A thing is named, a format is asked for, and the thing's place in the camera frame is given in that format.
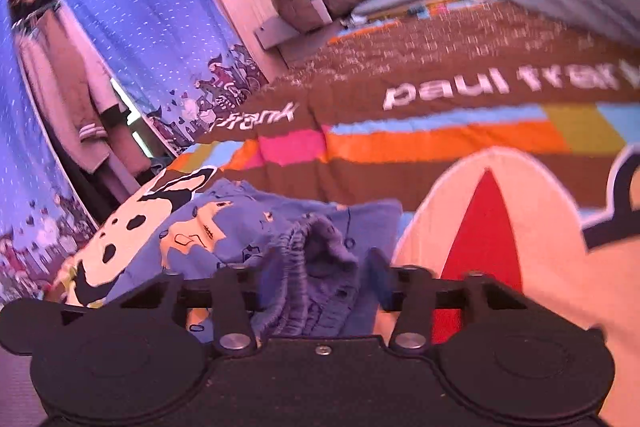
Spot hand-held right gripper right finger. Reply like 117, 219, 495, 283
369, 249, 542, 354

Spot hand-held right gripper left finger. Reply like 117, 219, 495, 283
61, 251, 281, 356

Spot blue car print pants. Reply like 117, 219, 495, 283
54, 178, 406, 339

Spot colourful printed bedspread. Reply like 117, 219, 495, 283
50, 0, 640, 427

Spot white nightstand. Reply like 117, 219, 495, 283
254, 0, 335, 68

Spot pale fleece coat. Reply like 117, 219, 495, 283
11, 19, 58, 122

